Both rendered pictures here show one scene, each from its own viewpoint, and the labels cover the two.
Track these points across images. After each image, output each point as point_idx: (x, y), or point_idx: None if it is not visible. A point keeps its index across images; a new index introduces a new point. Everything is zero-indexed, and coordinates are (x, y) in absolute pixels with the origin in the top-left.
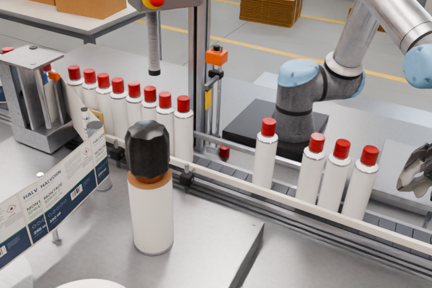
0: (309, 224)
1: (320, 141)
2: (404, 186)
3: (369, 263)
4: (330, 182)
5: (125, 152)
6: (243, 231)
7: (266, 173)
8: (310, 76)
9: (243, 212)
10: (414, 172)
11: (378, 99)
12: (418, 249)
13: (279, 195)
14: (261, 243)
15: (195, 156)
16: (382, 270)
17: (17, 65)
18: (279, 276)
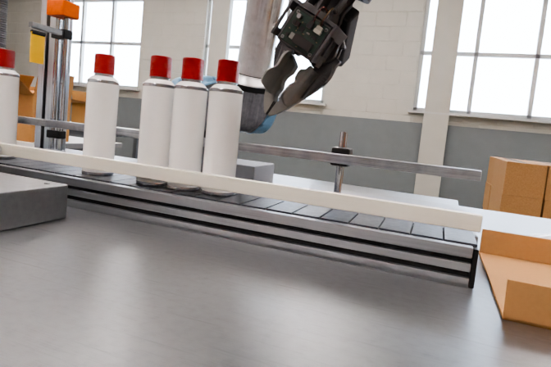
0: (146, 196)
1: (161, 57)
2: (261, 79)
3: (230, 243)
4: (177, 121)
5: None
6: (20, 184)
7: (97, 136)
8: (202, 81)
9: None
10: (276, 63)
11: (320, 180)
12: (300, 200)
13: (108, 159)
14: (57, 221)
15: (23, 158)
16: (249, 248)
17: None
18: (53, 241)
